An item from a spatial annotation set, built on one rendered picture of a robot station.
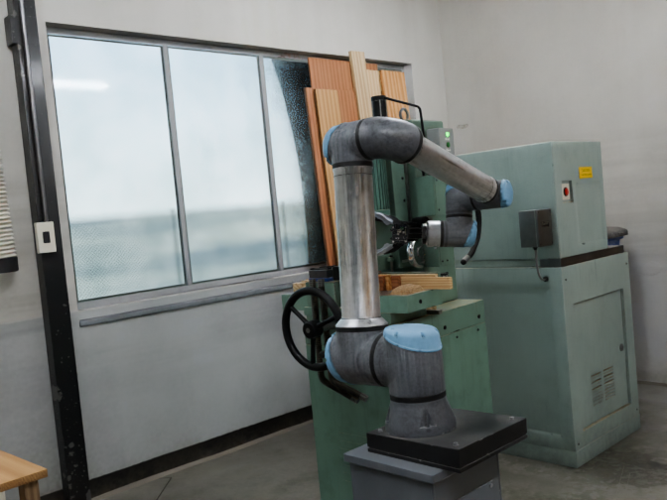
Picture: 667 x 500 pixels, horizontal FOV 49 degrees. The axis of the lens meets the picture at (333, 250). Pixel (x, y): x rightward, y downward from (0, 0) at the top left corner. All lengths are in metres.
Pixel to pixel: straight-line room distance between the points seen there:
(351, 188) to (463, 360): 1.03
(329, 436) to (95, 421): 1.22
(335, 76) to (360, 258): 2.56
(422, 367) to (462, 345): 0.91
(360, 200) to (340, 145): 0.16
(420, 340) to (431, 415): 0.19
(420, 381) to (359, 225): 0.46
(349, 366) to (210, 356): 1.89
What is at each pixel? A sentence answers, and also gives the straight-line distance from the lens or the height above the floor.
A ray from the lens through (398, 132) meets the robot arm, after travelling 1.99.
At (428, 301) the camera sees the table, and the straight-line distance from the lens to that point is 2.52.
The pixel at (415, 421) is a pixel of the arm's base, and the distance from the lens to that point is 1.92.
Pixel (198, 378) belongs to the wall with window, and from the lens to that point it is 3.81.
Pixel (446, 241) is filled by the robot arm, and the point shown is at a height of 1.06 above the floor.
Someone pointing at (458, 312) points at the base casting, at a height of 0.78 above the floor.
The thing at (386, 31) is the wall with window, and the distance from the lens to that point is 4.98.
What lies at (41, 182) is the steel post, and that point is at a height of 1.44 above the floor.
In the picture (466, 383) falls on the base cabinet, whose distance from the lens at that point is 2.85.
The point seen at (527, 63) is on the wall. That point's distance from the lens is 5.00.
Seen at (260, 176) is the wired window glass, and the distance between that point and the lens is 4.13.
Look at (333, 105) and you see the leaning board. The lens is 4.32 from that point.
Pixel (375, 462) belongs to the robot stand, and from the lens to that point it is 1.95.
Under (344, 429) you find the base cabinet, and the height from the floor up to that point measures 0.41.
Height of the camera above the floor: 1.20
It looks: 3 degrees down
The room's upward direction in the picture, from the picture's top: 5 degrees counter-clockwise
